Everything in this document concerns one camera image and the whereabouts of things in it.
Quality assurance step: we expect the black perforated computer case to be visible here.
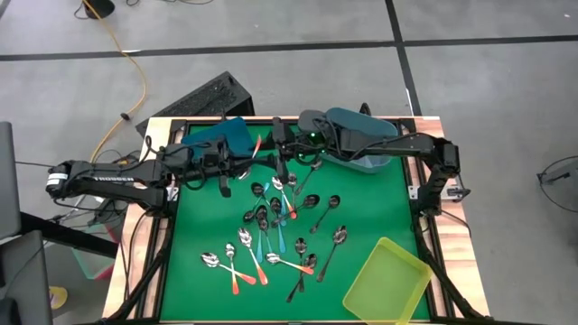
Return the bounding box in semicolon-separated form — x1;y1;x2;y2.
135;70;256;138

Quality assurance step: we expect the yellow translucent tray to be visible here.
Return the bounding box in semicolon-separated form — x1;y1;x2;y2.
341;236;434;325

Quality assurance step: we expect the dark grey panel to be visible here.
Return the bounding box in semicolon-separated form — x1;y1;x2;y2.
0;229;54;325

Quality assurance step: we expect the black desk beam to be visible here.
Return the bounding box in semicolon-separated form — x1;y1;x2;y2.
17;210;119;259

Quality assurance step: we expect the light grey panel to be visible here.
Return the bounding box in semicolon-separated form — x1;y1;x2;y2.
0;120;23;241

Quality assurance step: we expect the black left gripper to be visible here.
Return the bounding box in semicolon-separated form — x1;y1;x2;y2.
198;137;255;199

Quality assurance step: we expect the yellow extension cable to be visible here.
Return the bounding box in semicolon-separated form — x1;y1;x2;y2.
80;0;149;163

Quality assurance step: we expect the yellow round floor sticker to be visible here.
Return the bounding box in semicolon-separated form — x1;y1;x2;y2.
48;285;69;311

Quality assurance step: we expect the black round stand base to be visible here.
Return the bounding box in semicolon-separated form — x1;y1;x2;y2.
82;0;117;20

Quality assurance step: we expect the blue rectangular tray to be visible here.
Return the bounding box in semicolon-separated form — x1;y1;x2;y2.
182;116;256;160

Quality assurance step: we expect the green table mat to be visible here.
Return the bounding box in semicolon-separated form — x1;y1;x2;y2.
160;122;431;322

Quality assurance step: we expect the black aluminium table frame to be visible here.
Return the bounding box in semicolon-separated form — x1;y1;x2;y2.
103;116;491;325

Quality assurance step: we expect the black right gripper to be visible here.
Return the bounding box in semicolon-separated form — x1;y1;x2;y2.
255;116;302;184

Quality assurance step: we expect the teal grey oval bin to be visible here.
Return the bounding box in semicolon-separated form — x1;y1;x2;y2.
321;107;399;175

